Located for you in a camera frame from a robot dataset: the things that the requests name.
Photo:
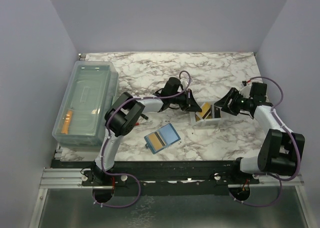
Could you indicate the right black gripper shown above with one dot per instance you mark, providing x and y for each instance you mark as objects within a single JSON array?
[{"x": 233, "y": 94}]

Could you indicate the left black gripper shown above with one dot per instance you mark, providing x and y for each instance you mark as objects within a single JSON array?
[{"x": 189, "y": 102}]

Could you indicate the gold credit card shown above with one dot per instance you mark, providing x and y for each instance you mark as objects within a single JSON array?
[
  {"x": 156, "y": 141},
  {"x": 206, "y": 108}
]

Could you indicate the credit cards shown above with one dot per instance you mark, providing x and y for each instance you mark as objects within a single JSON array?
[{"x": 198, "y": 117}]

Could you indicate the clear acrylic card box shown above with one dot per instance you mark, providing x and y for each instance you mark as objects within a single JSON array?
[{"x": 218, "y": 117}]

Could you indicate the teal leather card holder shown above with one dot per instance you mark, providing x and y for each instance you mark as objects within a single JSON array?
[{"x": 168, "y": 134}]

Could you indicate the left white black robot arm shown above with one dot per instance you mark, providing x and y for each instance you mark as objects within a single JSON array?
[{"x": 124, "y": 113}]

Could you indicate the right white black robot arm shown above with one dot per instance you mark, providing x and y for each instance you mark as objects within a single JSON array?
[{"x": 282, "y": 149}]

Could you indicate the blue red screwdriver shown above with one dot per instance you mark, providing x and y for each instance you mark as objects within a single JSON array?
[{"x": 142, "y": 123}]

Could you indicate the clear plastic storage bin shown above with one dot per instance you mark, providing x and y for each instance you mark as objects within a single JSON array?
[{"x": 90, "y": 92}]

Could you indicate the orange tool in bin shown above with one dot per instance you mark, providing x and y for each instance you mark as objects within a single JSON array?
[{"x": 67, "y": 121}]

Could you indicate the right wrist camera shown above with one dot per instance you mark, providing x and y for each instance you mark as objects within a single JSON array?
[{"x": 245, "y": 89}]

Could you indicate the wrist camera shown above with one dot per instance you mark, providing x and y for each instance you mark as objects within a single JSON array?
[
  {"x": 186, "y": 83},
  {"x": 245, "y": 89}
]

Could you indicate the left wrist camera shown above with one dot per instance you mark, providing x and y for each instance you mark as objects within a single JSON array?
[{"x": 186, "y": 83}]

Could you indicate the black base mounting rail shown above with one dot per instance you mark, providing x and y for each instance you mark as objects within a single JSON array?
[{"x": 163, "y": 170}]

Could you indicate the aluminium extrusion rail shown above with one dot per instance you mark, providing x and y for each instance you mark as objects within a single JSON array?
[{"x": 58, "y": 178}]

